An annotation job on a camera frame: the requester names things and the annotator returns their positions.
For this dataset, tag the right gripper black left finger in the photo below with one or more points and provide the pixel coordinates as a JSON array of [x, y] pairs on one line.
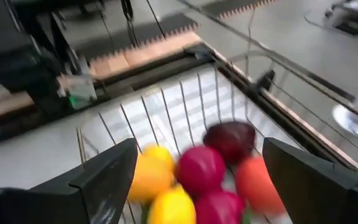
[[57, 205]]

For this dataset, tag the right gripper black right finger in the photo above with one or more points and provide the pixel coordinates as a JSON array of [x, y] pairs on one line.
[[322, 199]]

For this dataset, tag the orange red peach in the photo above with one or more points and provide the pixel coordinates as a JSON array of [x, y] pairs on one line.
[[256, 186]]

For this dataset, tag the yellow orange round fruit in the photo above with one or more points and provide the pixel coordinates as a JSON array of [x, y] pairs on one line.
[[149, 180]]

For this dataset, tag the red round fruit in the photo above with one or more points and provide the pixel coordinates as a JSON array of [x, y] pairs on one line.
[[219, 208]]

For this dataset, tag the dark red plum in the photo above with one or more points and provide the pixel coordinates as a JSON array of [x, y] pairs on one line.
[[228, 140]]

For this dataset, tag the green yellow round fruit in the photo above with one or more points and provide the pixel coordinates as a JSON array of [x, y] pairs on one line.
[[172, 207]]

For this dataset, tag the red apple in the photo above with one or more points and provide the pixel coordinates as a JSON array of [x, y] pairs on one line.
[[200, 169]]

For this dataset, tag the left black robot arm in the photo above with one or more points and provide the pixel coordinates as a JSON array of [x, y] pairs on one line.
[[14, 56]]

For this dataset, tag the black table edge clamp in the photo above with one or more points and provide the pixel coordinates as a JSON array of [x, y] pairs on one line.
[[266, 81]]

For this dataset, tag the black foam floor mat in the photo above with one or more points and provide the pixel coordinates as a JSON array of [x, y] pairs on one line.
[[166, 29]]

